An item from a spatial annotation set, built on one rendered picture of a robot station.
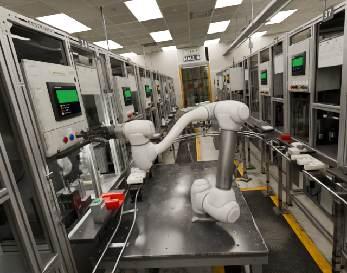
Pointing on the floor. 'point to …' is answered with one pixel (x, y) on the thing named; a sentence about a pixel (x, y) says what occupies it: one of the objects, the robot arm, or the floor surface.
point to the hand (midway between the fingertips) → (83, 135)
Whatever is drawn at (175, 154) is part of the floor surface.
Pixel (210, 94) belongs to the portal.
